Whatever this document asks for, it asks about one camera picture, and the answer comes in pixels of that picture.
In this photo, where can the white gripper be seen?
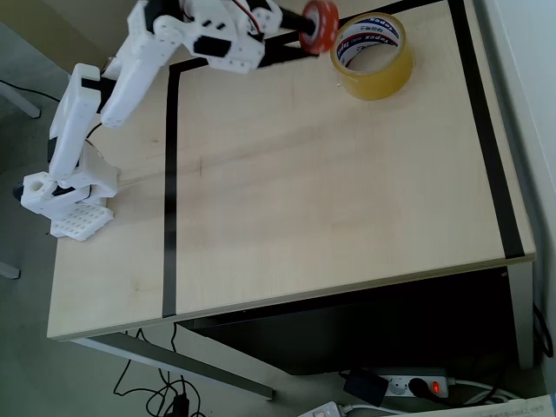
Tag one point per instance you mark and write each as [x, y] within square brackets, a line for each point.
[248, 51]

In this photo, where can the red tape roll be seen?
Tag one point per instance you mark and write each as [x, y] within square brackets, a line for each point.
[323, 30]

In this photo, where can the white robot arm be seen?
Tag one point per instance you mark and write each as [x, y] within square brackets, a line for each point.
[69, 130]

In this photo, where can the yellow tape roll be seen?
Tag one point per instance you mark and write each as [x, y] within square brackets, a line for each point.
[378, 87]

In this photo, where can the brown board panel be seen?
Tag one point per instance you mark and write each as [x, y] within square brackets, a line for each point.
[52, 26]

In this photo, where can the white furniture leg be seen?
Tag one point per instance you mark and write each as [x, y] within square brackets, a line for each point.
[17, 101]

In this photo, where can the grey table crossbar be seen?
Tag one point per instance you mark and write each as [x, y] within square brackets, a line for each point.
[182, 362]

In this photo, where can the black power adapter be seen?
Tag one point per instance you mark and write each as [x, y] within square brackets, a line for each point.
[365, 386]

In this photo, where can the grey table leg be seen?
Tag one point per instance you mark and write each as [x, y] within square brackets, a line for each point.
[521, 317]

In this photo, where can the white power strip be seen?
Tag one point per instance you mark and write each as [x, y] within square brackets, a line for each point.
[399, 384]

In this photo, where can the white furniture foot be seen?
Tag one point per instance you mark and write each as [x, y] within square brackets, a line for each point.
[8, 270]

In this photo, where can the black round plug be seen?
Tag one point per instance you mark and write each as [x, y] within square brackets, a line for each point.
[418, 387]

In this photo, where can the white socket block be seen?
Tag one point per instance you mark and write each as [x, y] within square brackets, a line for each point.
[323, 410]

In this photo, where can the white paper sheet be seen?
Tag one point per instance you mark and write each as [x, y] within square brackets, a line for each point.
[499, 408]

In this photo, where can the white perforated base plate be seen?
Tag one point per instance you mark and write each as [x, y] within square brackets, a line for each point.
[80, 221]

